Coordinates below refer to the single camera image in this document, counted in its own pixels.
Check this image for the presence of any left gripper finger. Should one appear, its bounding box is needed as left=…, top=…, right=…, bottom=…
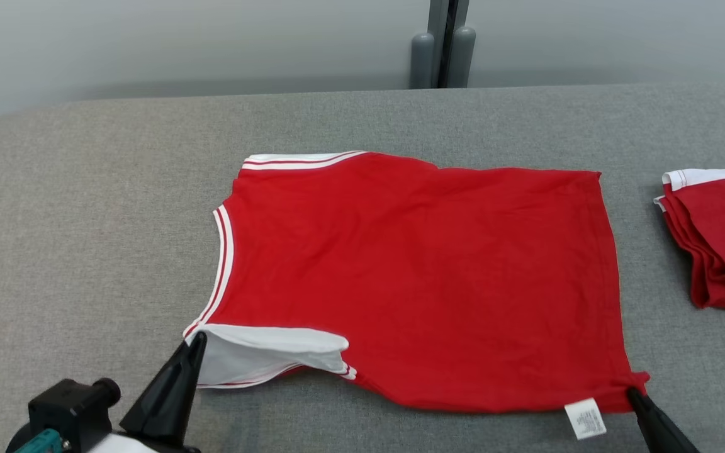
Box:
left=120, top=331, right=208, bottom=445

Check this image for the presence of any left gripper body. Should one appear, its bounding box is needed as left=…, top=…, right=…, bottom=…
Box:
left=148, top=439, right=203, bottom=453

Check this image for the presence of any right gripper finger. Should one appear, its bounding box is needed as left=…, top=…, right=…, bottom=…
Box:
left=625, top=386, right=702, bottom=453

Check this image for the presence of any red white sports jersey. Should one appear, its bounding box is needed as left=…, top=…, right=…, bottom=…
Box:
left=183, top=150, right=651, bottom=440

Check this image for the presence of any white left camera mount plate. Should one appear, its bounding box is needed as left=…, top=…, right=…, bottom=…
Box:
left=87, top=433, right=157, bottom=453

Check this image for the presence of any teal camera cable connector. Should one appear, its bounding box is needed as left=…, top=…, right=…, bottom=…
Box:
left=13, top=428, right=62, bottom=453

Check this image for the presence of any grey cylindrical post bumper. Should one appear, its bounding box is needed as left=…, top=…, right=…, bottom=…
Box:
left=451, top=26, right=477, bottom=89
left=410, top=32, right=436, bottom=90

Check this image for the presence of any grey metal partition post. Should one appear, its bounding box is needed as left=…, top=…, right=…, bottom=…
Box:
left=429, top=0, right=471, bottom=89

